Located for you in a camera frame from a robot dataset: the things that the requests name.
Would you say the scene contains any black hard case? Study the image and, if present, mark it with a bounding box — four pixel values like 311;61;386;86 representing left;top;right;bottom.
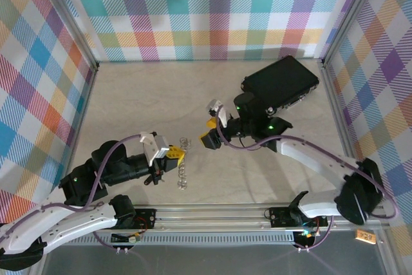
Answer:
240;55;320;117

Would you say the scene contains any small circuit board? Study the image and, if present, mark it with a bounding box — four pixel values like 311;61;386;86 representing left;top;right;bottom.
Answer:
111;232;142;244
294;228;319;240

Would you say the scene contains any small wooden tag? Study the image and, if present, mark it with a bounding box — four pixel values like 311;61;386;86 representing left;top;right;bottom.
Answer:
355;229;377;243

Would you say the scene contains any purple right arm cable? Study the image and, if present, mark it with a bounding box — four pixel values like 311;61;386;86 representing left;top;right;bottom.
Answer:
216;107;400;220

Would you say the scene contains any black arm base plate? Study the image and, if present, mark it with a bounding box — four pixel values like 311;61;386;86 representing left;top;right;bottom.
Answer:
133;209;158;229
268;207;292;228

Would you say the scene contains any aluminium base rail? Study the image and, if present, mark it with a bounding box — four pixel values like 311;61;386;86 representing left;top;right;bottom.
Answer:
135;205;392;232

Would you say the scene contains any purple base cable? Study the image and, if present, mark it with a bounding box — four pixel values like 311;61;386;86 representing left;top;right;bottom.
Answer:
91;228;144;258
294;216;334;253

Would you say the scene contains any slotted grey cable duct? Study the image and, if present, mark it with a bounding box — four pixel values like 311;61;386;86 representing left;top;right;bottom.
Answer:
69;231;299;247

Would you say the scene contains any aluminium side rail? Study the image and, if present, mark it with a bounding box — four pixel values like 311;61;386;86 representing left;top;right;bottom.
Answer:
317;58;400;275

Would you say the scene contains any aluminium frame post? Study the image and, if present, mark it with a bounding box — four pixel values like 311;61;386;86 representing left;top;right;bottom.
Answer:
35;0;100;71
318;0;384;66

